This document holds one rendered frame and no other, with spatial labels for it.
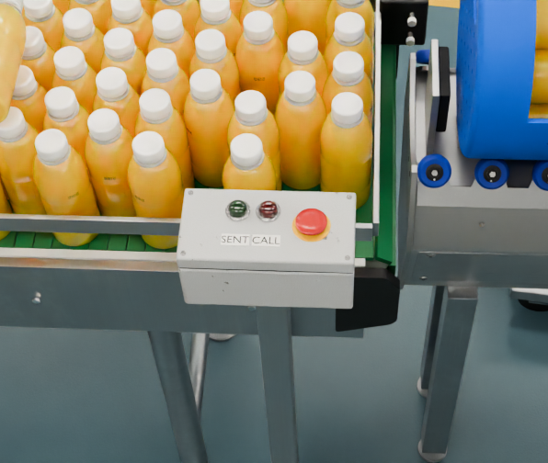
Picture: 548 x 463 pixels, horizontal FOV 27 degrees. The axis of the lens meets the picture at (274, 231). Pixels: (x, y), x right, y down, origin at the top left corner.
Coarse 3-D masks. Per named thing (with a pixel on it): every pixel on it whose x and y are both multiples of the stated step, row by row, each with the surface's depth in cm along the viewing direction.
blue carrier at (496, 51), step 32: (480, 0) 133; (512, 0) 132; (480, 32) 133; (512, 32) 132; (480, 64) 133; (512, 64) 133; (480, 96) 135; (512, 96) 134; (480, 128) 138; (512, 128) 137; (544, 128) 137
